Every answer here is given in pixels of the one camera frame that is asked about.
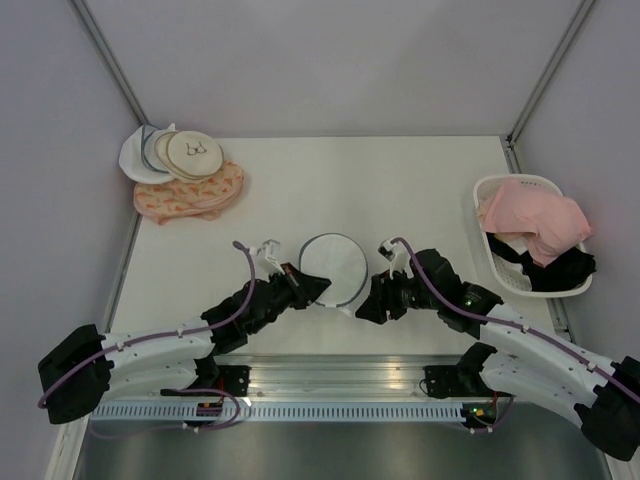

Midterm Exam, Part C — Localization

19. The beige bag with bra drawing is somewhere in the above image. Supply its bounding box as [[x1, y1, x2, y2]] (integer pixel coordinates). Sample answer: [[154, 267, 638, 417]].
[[153, 131, 224, 183]]

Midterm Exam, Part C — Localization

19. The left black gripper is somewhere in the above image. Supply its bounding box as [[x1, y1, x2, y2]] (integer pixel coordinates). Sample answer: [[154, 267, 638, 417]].
[[248, 262, 331, 334]]

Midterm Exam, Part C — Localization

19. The aluminium mounting rail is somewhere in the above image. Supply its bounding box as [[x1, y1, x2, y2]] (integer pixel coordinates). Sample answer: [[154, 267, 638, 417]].
[[199, 352, 614, 401]]

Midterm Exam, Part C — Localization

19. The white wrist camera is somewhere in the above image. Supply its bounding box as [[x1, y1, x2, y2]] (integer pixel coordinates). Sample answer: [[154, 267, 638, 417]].
[[378, 239, 409, 278], [249, 239, 281, 269]]

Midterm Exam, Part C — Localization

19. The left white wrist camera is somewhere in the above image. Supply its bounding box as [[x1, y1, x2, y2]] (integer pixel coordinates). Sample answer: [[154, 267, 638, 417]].
[[249, 239, 281, 269]]

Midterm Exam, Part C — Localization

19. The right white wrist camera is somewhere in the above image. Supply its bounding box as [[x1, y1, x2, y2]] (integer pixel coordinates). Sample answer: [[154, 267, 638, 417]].
[[378, 239, 409, 278]]

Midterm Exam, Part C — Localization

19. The pink bra in basket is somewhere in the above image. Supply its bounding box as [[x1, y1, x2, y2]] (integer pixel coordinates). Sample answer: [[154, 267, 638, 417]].
[[477, 178, 593, 267]]

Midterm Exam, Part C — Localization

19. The white blue-trimmed mesh bag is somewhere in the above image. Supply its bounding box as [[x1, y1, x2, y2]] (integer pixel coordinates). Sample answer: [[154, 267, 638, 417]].
[[118, 124, 176, 185]]

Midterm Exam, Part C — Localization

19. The pink patterned laundry bag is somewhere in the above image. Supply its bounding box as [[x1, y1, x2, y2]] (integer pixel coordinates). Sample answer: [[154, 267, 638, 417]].
[[133, 161, 245, 225]]

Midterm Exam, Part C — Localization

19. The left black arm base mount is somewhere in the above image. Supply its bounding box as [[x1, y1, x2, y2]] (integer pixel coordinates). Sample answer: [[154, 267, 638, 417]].
[[187, 365, 251, 397]]

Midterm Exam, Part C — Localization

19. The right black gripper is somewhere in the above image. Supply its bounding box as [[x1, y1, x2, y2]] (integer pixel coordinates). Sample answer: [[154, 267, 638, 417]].
[[355, 263, 441, 323]]

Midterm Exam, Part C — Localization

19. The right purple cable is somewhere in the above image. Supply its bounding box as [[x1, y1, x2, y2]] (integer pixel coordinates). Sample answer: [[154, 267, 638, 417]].
[[382, 236, 640, 406]]

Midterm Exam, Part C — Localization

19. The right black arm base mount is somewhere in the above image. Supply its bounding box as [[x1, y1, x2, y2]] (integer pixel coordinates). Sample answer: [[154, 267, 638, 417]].
[[423, 365, 511, 399]]

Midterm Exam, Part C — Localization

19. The white plastic laundry basket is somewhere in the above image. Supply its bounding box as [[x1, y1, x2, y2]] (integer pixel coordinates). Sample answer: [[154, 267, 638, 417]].
[[473, 174, 593, 299]]

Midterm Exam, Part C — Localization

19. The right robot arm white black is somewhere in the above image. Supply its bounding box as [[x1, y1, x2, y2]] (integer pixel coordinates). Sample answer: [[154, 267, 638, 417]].
[[356, 237, 639, 461]]

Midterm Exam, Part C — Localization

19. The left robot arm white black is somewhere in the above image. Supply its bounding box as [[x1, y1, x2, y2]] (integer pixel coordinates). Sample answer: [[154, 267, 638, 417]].
[[37, 263, 331, 425]]

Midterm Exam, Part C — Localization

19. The white mesh laundry bag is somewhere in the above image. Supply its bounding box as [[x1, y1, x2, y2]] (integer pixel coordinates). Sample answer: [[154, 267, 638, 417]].
[[298, 233, 369, 317]]

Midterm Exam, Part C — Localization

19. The black garment in basket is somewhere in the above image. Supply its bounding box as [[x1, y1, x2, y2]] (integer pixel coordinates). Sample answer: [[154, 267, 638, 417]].
[[486, 233, 596, 292]]

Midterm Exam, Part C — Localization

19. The white slotted cable duct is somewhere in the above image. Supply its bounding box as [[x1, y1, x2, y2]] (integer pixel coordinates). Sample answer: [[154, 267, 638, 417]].
[[91, 400, 465, 423]]

